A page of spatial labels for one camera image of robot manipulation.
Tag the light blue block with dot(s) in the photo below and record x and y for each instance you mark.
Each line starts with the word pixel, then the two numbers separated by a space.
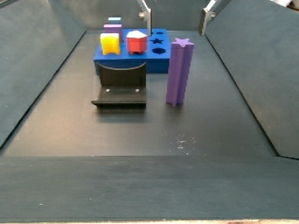
pixel 114 20

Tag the black curved bracket stand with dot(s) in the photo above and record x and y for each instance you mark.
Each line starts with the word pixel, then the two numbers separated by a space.
pixel 121 87

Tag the red pentagon block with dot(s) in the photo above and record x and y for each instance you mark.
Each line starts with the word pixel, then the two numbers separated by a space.
pixel 136 42

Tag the yellow arch block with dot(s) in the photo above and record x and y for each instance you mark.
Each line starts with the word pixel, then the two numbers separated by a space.
pixel 109 43

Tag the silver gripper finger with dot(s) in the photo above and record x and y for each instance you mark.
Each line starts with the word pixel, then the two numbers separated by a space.
pixel 207 13
pixel 145 15

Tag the purple star-shaped block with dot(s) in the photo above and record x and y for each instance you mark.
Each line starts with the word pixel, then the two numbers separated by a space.
pixel 179 68

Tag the purple square block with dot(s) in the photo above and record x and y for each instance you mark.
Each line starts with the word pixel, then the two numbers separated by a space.
pixel 113 28

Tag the blue shape sorter board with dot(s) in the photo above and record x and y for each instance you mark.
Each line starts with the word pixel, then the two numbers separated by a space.
pixel 155 57

